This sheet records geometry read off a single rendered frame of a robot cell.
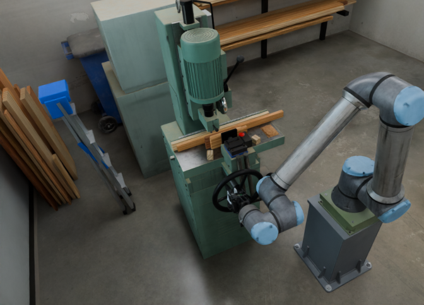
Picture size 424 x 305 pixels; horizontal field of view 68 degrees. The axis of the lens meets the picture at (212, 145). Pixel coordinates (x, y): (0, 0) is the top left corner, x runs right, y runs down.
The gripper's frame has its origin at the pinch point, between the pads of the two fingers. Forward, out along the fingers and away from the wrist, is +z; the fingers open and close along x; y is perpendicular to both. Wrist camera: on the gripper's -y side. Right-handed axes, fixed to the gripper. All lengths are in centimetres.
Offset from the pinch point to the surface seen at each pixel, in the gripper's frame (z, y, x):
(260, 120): 35, 19, -37
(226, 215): 38, -37, -5
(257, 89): 220, -13, -123
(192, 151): 32.8, 14.3, 6.8
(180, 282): 44, -77, 35
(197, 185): 26.3, -3.1, 10.0
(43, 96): 77, 58, 74
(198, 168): 22.0, 8.9, 7.7
